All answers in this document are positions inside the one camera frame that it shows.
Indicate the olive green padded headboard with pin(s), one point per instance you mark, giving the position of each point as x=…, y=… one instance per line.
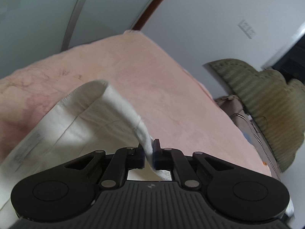
x=277, y=106

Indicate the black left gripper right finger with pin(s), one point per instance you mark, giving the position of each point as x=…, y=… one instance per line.
x=232, y=191

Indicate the frosted glass wardrobe door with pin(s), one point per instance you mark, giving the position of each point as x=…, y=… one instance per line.
x=32, y=30

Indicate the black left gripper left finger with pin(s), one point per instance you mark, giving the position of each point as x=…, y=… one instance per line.
x=69, y=189

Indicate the white cream pants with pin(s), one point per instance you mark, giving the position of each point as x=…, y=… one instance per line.
x=92, y=117

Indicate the pink bed sheet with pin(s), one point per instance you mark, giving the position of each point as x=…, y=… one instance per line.
x=175, y=107

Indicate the white wall socket plate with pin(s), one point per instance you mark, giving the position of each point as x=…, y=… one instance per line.
x=247, y=29

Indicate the brown wooden door frame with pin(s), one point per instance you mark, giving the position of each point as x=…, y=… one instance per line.
x=146, y=14

